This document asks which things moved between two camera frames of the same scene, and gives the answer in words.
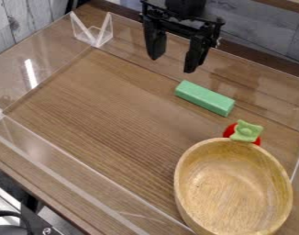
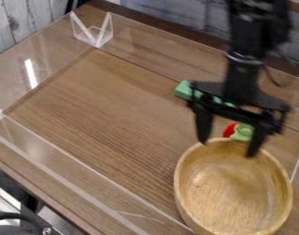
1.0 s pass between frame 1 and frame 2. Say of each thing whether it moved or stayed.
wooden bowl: stayed
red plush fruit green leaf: stayed
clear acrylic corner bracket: stayed
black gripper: moved
